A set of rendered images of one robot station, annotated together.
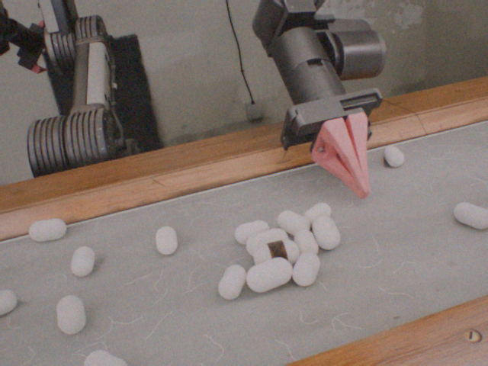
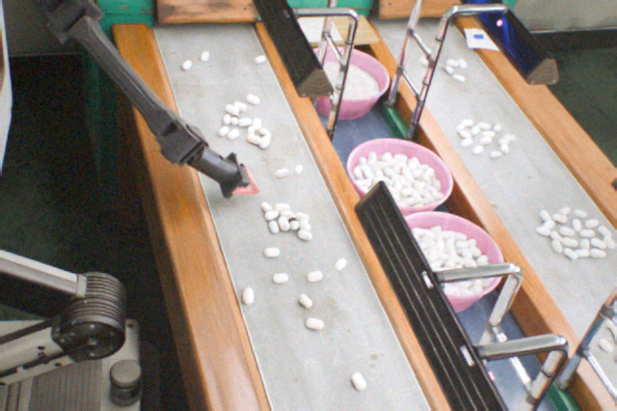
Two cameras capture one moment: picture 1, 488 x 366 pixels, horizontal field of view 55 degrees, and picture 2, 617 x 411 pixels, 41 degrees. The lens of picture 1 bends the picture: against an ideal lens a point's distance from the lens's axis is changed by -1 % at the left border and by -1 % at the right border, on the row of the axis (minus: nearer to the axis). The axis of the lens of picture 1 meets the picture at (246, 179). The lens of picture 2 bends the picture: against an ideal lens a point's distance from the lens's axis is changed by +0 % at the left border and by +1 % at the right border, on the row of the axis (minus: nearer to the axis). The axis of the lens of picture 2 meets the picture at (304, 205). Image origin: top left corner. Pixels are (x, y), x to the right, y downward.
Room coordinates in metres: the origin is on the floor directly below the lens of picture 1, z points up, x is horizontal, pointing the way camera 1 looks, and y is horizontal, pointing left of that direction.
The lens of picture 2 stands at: (0.59, 1.35, 2.04)
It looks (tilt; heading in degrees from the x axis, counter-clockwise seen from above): 42 degrees down; 258
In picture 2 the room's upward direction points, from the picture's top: 11 degrees clockwise
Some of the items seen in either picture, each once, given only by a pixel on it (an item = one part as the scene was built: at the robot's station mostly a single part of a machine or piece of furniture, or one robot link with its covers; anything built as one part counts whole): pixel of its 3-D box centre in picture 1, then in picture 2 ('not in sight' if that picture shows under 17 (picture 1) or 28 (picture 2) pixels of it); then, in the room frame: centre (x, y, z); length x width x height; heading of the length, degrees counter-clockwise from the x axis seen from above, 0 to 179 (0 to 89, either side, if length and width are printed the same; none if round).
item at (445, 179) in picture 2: not in sight; (395, 185); (0.05, -0.20, 0.72); 0.27 x 0.27 x 0.10
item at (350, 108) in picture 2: not in sight; (340, 85); (0.15, -0.63, 0.72); 0.27 x 0.27 x 0.10
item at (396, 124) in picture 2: not in sight; (442, 65); (-0.08, -0.51, 0.90); 0.20 x 0.19 x 0.45; 103
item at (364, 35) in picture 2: not in sight; (320, 30); (0.20, -0.84, 0.77); 0.33 x 0.15 x 0.01; 13
